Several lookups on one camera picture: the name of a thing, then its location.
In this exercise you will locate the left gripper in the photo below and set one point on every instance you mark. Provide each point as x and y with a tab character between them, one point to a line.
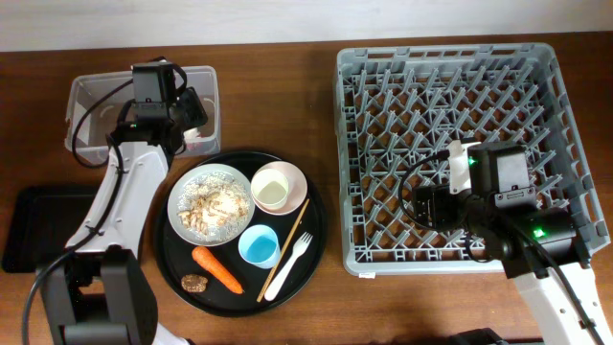
191	100

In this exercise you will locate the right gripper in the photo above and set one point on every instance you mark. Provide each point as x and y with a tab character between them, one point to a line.
441	196

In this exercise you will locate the pink bowl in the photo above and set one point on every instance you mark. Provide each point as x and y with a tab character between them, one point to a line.
297	187

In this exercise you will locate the light blue cup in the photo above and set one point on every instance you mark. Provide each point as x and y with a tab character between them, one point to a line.
258	245

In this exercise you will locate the white tissue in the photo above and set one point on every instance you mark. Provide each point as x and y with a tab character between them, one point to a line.
192	133

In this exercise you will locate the cream white cup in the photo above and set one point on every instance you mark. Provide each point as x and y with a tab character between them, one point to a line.
270	188

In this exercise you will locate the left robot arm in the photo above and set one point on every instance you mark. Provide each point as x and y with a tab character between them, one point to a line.
95	292

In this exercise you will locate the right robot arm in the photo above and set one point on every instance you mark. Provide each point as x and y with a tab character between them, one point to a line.
541	251

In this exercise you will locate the grey dishwasher rack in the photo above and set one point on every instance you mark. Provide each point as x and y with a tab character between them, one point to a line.
396	106

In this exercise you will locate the grey plate with rice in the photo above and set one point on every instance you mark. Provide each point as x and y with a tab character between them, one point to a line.
210	205

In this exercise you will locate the clear plastic bin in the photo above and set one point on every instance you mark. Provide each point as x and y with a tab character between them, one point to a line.
88	124

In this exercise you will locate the round black serving tray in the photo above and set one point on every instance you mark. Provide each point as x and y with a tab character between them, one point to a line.
174	259

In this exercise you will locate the wooden chopstick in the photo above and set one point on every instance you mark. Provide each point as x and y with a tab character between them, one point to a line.
283	249

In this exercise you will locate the white plastic fork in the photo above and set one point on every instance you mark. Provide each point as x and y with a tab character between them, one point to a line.
299	248

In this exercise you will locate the orange carrot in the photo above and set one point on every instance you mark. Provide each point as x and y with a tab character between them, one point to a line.
207	260

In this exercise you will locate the brown food lump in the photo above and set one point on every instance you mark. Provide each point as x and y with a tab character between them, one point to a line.
193	283

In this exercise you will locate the black rectangular tray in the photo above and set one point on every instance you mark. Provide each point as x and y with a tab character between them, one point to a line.
44	219

